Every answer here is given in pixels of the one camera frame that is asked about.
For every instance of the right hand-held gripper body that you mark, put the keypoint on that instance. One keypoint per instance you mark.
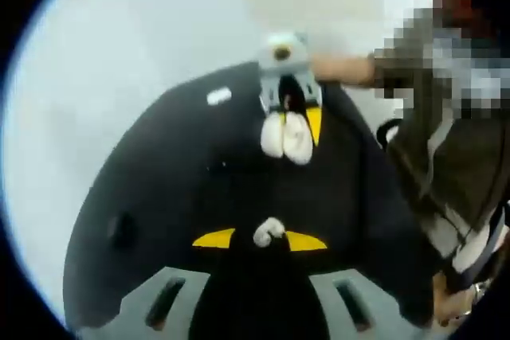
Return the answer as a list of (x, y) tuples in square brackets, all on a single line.
[(267, 63)]

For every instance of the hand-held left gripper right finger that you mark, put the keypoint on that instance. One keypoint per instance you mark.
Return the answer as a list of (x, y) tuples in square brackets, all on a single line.
[(370, 308)]

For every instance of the black office chair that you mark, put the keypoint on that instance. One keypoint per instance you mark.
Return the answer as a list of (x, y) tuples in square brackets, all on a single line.
[(380, 129)]

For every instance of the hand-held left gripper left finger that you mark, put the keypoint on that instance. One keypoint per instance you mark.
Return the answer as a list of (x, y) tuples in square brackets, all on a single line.
[(135, 308)]

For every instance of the person's olive shirt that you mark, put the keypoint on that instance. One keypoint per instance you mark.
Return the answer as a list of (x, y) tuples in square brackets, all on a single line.
[(438, 165)]

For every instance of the small white charging case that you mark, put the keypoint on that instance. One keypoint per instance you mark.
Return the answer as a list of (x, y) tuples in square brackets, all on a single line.
[(219, 96)]

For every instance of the white oval charging case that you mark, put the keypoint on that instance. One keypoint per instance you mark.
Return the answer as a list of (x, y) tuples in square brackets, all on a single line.
[(296, 141)]

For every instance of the white ear clip earphone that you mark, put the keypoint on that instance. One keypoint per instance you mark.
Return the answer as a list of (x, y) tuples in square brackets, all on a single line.
[(263, 236)]

